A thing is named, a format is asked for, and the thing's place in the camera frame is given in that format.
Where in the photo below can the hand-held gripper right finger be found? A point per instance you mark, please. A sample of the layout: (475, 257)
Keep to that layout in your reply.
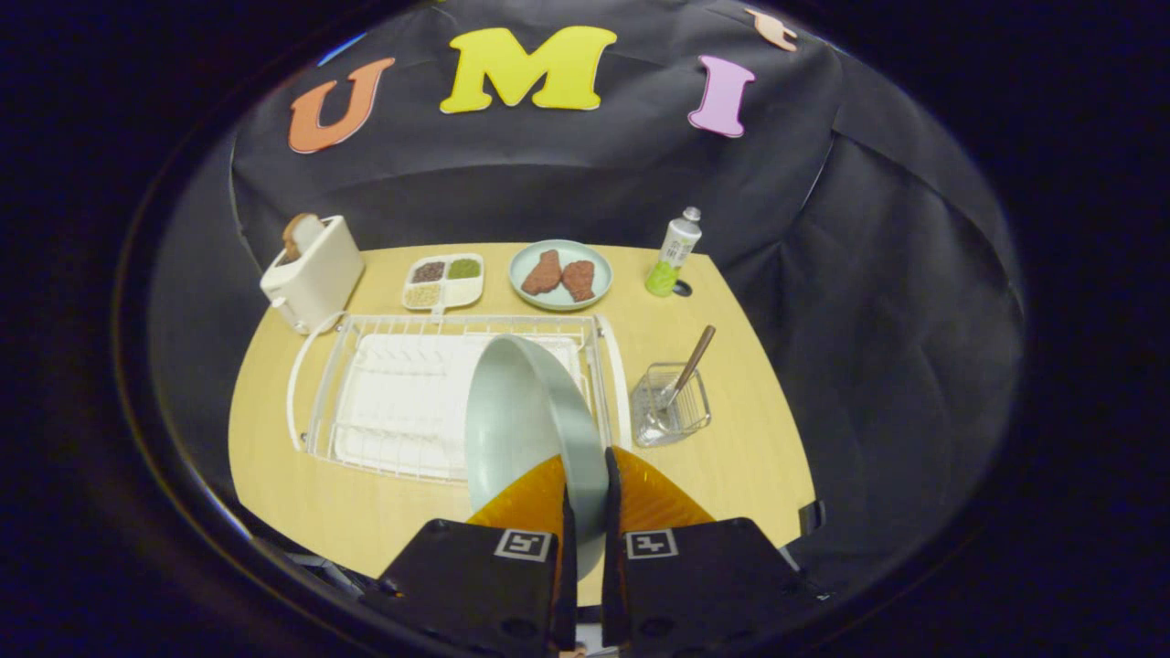
(611, 594)

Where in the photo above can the pale green meat plate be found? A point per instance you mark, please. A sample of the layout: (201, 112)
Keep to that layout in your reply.
(600, 270)

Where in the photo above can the brown meat piece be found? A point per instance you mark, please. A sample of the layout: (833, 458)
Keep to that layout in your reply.
(543, 272)
(579, 281)

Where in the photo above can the white divided seasoning tray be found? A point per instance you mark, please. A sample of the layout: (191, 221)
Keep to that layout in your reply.
(462, 292)

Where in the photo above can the green tea bottle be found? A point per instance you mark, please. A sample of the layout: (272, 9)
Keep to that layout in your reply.
(675, 251)

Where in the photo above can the black backdrop cloth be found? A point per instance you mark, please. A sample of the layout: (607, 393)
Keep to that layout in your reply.
(868, 320)

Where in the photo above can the white toaster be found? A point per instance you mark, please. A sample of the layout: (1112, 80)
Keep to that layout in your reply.
(315, 274)

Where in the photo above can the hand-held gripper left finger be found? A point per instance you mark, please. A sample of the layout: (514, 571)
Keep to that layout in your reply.
(569, 594)

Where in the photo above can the brown bread slice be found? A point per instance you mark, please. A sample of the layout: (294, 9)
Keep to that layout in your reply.
(300, 233)

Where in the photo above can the white drain tray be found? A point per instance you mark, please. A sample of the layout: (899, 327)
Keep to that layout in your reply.
(402, 411)

